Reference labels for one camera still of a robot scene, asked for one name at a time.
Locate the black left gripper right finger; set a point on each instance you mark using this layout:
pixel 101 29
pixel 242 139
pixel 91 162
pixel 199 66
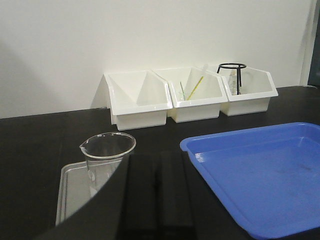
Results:
pixel 175 220

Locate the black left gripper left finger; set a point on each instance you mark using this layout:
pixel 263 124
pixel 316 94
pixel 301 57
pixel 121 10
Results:
pixel 140 206

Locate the grey pegboard drying rack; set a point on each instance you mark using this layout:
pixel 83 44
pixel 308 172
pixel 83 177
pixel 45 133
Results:
pixel 314 71

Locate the clear glass beaker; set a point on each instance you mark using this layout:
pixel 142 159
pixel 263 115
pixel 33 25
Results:
pixel 103 153

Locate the grey metal tray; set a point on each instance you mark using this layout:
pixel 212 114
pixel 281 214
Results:
pixel 75 203

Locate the blue plastic tray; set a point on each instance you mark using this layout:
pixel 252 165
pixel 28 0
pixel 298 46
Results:
pixel 267 178

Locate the left white storage bin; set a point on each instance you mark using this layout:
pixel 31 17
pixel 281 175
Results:
pixel 137 99

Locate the white storage bin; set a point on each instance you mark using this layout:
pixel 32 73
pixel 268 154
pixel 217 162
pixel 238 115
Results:
pixel 261 91
pixel 137 99
pixel 207 99

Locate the middle white storage bin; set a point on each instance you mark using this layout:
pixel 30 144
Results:
pixel 207 99

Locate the green plastic stick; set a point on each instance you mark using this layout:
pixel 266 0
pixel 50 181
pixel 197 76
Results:
pixel 182 93

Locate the right white storage bin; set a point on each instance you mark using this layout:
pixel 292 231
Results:
pixel 261 91

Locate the clear glass flask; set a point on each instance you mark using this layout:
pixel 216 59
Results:
pixel 244 84

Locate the black wire tripod stand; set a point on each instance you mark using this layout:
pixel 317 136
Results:
pixel 235 75

